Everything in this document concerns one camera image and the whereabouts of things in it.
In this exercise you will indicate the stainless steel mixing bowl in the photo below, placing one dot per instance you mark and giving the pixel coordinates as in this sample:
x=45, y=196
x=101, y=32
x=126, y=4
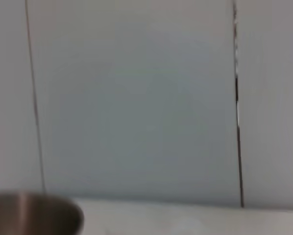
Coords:
x=33, y=215

